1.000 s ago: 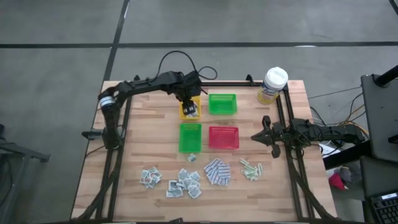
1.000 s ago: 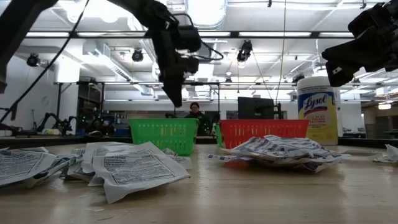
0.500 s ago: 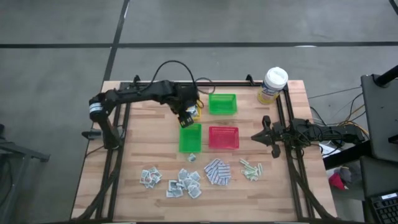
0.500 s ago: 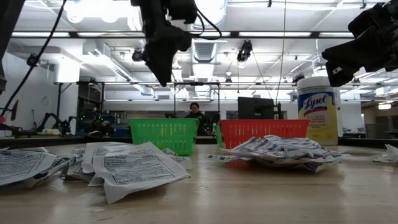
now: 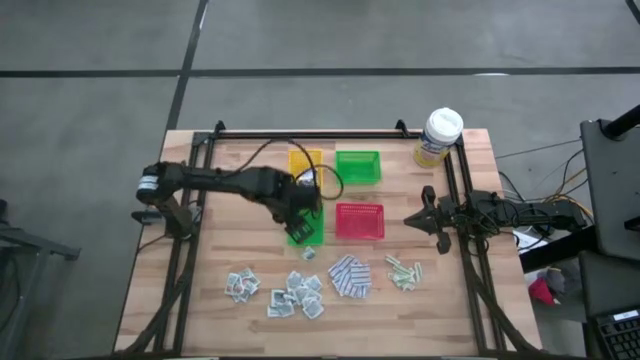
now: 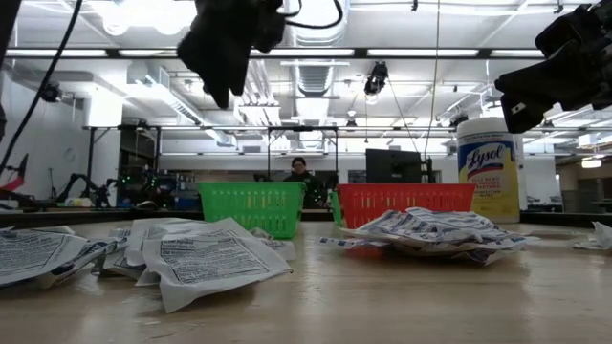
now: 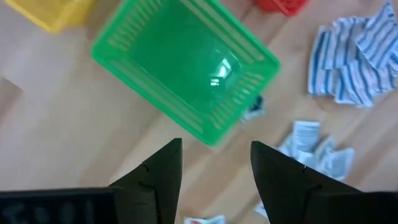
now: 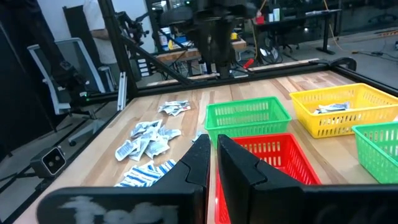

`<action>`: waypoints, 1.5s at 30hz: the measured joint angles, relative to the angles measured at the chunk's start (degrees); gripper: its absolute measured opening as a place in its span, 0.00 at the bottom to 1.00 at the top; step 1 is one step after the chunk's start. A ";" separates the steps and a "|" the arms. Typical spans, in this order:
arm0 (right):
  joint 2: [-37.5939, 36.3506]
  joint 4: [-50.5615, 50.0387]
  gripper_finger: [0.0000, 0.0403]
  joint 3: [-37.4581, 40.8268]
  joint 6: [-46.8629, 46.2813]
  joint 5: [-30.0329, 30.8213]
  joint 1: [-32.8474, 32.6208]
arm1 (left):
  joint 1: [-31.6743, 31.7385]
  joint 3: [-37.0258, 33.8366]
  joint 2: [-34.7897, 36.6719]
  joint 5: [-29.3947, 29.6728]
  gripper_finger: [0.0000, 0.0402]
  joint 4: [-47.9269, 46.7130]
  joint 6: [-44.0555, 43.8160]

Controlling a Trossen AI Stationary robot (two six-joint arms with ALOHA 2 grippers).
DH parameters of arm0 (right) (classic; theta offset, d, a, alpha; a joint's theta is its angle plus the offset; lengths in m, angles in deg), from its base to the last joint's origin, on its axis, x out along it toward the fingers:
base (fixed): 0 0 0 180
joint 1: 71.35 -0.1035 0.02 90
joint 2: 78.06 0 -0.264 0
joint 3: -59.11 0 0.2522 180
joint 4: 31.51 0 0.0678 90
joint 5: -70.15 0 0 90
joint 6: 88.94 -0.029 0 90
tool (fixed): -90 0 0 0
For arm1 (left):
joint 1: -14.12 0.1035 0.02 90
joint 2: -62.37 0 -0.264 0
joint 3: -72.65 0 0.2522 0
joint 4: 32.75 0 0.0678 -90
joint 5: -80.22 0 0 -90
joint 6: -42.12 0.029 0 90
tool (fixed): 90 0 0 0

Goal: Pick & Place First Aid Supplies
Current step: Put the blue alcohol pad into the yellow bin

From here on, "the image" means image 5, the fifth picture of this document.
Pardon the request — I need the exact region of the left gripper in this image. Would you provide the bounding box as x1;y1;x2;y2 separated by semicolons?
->
259;172;322;246

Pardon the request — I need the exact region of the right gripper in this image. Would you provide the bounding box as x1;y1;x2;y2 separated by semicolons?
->
403;185;460;255

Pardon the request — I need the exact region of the green plastic mesh basket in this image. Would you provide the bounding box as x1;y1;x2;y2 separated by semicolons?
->
334;150;383;186
286;205;327;248

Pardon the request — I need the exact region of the red plastic mesh basket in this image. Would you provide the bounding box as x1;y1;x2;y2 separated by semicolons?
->
334;202;386;241

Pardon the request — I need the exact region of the yellow plastic mesh basket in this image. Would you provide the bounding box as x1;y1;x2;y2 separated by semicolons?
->
287;148;325;190

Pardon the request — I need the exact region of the Lysol wipes canister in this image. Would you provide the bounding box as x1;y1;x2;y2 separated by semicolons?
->
412;106;465;170

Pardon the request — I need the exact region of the white paper sheet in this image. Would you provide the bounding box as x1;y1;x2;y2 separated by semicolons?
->
512;228;550;254

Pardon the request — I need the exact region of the black desk leg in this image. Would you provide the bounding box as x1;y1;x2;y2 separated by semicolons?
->
518;225;599;274

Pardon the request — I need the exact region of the red cloth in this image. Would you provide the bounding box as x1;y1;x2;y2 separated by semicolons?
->
528;277;560;306

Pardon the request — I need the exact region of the grey cloth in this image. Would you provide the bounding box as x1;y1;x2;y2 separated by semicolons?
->
542;266;567;296

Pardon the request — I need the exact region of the dark grey panel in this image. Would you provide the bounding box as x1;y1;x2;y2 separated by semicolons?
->
579;249;640;316

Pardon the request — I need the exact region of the black pole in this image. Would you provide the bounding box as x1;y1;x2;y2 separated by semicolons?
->
601;103;640;140

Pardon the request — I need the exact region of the black keyboard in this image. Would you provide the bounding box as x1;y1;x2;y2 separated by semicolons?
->
594;308;640;360

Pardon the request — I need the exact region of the grey metal stand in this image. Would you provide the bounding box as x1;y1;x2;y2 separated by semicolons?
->
0;198;82;360

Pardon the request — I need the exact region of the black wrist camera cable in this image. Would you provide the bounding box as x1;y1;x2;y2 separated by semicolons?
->
299;163;345;201

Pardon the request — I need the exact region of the long black arm cable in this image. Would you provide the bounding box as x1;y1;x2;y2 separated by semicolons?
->
223;138;321;187

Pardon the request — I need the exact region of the thin floor cable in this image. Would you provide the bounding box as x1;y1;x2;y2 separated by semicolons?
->
494;138;584;160

